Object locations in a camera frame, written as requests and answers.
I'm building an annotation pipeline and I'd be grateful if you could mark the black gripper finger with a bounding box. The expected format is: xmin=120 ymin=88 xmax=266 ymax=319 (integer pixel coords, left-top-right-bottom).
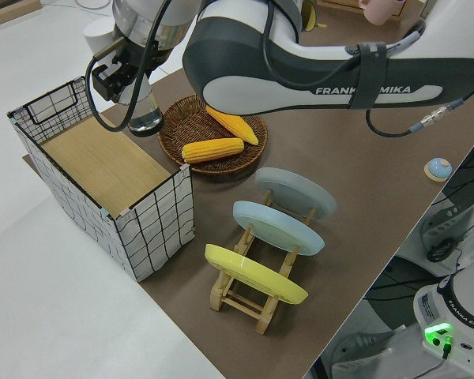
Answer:
xmin=121 ymin=58 xmax=138 ymax=87
xmin=92 ymin=63 xmax=124 ymax=105

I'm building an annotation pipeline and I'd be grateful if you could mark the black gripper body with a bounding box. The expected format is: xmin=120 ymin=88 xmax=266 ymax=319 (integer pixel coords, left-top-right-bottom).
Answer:
xmin=114 ymin=37 xmax=173 ymax=86

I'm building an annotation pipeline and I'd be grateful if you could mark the clear glass cup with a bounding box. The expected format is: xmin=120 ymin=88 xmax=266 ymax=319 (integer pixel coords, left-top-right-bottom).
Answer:
xmin=82 ymin=17 xmax=165 ymax=138

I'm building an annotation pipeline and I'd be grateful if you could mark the pink mug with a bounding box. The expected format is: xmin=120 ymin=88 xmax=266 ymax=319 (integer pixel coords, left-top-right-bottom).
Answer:
xmin=358 ymin=0 xmax=406 ymax=26

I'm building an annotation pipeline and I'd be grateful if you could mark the round brown wicker basket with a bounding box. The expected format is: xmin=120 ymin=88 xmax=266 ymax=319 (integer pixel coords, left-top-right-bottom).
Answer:
xmin=156 ymin=94 xmax=269 ymax=177

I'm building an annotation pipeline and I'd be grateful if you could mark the yellow corn cob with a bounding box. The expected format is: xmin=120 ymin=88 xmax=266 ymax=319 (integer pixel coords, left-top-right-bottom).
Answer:
xmin=205 ymin=104 xmax=260 ymax=146
xmin=180 ymin=137 xmax=246 ymax=165

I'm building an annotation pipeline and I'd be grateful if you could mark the wooden block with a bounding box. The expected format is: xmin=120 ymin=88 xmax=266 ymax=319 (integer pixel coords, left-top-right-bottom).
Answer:
xmin=0 ymin=0 xmax=43 ymax=28

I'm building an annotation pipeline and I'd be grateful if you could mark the dark teal mug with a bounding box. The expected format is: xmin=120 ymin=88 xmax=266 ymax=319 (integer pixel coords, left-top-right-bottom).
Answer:
xmin=299 ymin=0 xmax=320 ymax=32

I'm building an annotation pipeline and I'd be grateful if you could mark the grey plate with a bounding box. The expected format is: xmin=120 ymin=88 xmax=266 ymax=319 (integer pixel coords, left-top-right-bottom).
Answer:
xmin=254 ymin=167 xmax=338 ymax=222

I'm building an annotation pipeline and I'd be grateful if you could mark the light blue plate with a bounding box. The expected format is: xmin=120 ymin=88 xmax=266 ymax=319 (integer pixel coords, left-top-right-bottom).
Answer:
xmin=231 ymin=200 xmax=326 ymax=257

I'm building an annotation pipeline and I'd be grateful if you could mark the brown table mat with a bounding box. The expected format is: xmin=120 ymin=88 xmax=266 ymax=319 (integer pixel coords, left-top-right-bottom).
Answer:
xmin=21 ymin=2 xmax=474 ymax=379

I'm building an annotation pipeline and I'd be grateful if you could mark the yellow plate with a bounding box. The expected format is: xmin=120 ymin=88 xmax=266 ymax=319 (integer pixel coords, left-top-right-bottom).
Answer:
xmin=204 ymin=243 xmax=310 ymax=306

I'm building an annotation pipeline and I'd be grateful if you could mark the wooden plate rack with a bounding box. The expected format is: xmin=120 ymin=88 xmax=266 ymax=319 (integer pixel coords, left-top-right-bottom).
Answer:
xmin=209 ymin=188 xmax=319 ymax=336

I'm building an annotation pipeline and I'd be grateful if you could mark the blue bell on wooden base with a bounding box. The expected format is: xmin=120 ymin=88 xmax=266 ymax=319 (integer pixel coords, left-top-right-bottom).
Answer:
xmin=423 ymin=157 xmax=453 ymax=183

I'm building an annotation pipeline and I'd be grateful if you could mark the wire grid storage box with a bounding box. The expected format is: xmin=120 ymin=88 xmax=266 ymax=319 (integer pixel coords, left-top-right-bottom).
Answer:
xmin=6 ymin=76 xmax=195 ymax=283

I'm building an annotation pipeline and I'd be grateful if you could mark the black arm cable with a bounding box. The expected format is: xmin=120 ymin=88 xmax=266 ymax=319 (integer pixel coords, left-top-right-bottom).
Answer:
xmin=85 ymin=0 xmax=474 ymax=138

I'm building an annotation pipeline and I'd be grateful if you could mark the black cable coil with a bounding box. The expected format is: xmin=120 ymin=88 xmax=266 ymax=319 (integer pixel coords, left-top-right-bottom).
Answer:
xmin=426 ymin=239 xmax=460 ymax=264

